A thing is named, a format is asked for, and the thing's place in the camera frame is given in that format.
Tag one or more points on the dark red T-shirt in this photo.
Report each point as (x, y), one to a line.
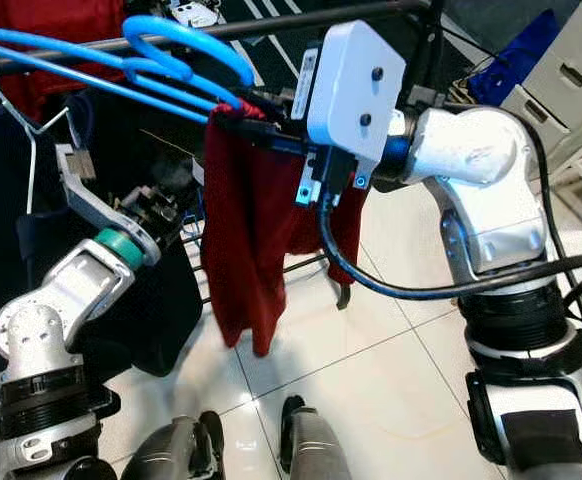
(251, 230)

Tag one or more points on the blue plastic hanger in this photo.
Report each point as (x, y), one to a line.
(181, 28)

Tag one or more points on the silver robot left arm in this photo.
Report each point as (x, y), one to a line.
(51, 320)

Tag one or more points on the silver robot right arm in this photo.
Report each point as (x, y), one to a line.
(471, 150)

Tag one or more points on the black metal clothes rack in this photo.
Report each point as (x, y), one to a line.
(331, 18)

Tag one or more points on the white electronic device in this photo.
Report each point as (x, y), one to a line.
(199, 13)

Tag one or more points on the navy shirt gold print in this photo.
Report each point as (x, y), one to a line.
(11, 250)

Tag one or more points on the red cloth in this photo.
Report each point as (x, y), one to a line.
(71, 12)

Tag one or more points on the silver robot left leg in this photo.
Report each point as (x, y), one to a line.
(176, 455)

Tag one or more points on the silver robot leg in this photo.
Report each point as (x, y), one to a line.
(316, 450)
(176, 455)

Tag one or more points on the blue cloth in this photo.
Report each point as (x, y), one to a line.
(516, 60)

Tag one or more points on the silver robot right leg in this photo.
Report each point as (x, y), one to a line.
(316, 450)

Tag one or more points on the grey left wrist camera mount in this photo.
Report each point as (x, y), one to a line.
(96, 205)

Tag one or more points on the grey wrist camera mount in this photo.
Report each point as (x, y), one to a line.
(96, 205)
(356, 90)

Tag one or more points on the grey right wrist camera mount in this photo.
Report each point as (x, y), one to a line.
(356, 90)

